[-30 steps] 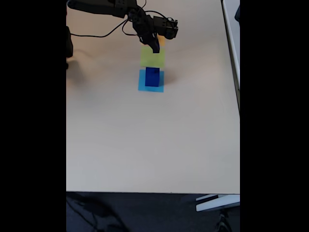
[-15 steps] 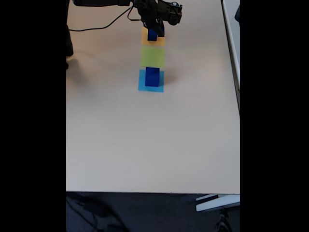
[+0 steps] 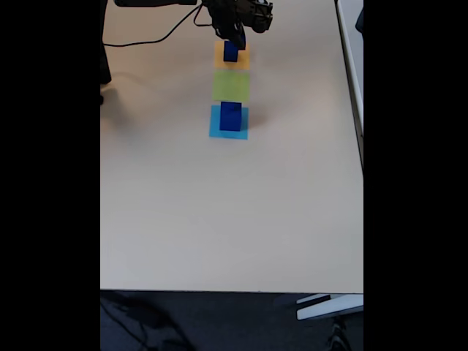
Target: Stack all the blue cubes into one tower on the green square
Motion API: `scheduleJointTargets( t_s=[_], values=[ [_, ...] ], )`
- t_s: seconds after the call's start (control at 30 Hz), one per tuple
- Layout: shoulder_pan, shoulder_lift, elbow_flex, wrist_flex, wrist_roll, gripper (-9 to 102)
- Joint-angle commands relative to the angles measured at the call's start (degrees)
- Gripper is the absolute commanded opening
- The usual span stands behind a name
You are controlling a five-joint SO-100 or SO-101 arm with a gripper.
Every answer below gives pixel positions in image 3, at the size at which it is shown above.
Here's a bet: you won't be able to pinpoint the orange paper square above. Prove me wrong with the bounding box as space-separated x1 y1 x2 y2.
214 40 252 70

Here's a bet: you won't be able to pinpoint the medium blue cube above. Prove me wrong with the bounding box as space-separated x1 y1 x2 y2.
223 40 238 62

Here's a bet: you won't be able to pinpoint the white neighbouring desk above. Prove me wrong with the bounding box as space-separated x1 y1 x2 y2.
334 0 364 176

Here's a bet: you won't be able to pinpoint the green paper square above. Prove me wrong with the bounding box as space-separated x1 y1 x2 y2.
211 69 252 102

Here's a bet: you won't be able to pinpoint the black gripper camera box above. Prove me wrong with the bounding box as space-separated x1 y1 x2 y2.
244 0 274 34

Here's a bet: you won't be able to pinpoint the black floor cables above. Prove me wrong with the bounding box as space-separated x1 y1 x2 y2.
100 294 191 351

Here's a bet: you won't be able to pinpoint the large blue cube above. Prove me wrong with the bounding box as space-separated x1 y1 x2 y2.
219 102 244 132

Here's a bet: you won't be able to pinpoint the light blue paper square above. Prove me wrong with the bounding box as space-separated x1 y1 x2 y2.
208 105 249 141

